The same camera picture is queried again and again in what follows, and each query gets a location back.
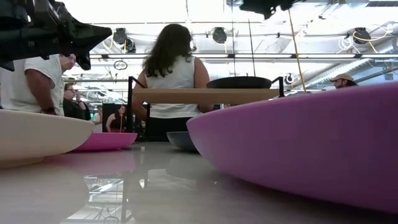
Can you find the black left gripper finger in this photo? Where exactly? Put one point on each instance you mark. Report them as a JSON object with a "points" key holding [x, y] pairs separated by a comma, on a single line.
{"points": [[84, 34], [84, 59]]}

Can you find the bright pink round plate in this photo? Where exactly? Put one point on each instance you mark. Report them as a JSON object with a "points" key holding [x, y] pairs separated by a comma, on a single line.
{"points": [[105, 141]]}

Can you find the long ceiling light strip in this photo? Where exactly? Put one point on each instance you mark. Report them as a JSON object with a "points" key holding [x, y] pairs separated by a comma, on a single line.
{"points": [[264, 56]]}

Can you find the person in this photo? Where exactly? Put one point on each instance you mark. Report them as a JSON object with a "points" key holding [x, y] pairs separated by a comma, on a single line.
{"points": [[18, 90], [73, 107], [343, 80], [117, 121], [174, 62]]}

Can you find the beige round plate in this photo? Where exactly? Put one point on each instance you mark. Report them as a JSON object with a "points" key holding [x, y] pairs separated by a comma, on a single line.
{"points": [[37, 137]]}

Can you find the dark grey round plate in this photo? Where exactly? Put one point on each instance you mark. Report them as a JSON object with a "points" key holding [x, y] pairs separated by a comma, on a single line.
{"points": [[181, 140]]}

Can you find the purple round plate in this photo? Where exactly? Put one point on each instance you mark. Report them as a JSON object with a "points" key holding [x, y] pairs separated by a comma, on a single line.
{"points": [[304, 143]]}

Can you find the wooden shelf with black frame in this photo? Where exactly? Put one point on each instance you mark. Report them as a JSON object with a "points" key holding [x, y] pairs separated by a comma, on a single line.
{"points": [[202, 96]]}

